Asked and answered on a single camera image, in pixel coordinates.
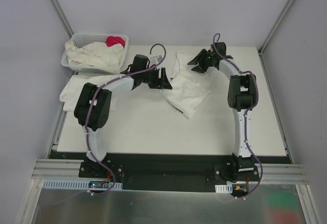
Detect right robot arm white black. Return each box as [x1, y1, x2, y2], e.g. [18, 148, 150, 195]
[188, 42, 259, 181]

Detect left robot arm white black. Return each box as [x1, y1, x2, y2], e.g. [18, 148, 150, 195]
[74, 54, 172, 178]

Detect folded white t shirt stack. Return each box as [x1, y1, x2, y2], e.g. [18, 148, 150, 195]
[59, 74, 118, 112]

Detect red garment in basket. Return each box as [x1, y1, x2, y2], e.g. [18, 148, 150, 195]
[105, 36, 126, 48]

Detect cream clothes in basket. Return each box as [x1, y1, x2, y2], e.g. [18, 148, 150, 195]
[65, 40, 124, 67]

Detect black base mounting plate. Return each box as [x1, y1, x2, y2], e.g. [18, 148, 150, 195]
[48, 151, 260, 192]

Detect right aluminium frame post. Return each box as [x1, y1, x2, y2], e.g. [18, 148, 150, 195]
[258, 0, 296, 56]

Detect aluminium frame post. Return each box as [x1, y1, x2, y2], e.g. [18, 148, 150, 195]
[49, 0, 74, 38]
[258, 0, 296, 56]

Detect right white cable duct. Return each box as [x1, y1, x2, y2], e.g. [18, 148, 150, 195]
[215, 184, 233, 194]

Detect white cable duct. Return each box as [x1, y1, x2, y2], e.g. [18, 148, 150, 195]
[43, 180, 123, 191]
[215, 184, 233, 194]

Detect left aluminium frame post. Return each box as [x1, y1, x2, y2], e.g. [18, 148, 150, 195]
[49, 0, 74, 38]

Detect aluminium rail front right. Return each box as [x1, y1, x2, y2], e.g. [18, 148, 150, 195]
[262, 164, 309, 185]

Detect aluminium rail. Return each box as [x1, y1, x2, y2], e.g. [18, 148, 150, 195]
[262, 164, 309, 185]
[32, 158, 85, 178]

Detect aluminium rail front left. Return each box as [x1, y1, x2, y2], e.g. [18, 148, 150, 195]
[32, 158, 85, 178]

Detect left white cable duct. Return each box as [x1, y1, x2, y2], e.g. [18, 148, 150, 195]
[43, 180, 123, 191]

